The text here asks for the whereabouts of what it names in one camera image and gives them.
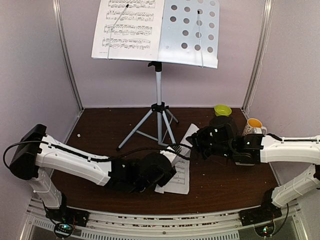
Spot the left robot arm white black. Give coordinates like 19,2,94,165
5,124,178,222

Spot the white mug orange inside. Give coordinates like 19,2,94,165
241,118,268,136

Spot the aluminium corner post right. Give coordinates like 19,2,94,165
241,0,274,118

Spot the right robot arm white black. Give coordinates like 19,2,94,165
186,116,320,221

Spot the aluminium corner post left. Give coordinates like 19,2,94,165
52,0,85,115

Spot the sheet music page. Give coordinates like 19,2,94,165
154,123,199,195
91,0,165,61

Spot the aluminium corner post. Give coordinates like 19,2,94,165
52,0,85,115
241,0,274,118

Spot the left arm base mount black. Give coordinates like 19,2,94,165
45,207,90,227

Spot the aluminium front rail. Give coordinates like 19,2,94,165
24,197,301,240

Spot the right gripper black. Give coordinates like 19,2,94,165
185,126,234,161

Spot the light blue music stand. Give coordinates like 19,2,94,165
90,0,221,152

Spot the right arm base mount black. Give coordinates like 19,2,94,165
238,206,282,226

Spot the green bowl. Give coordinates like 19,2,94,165
214,104,232,117

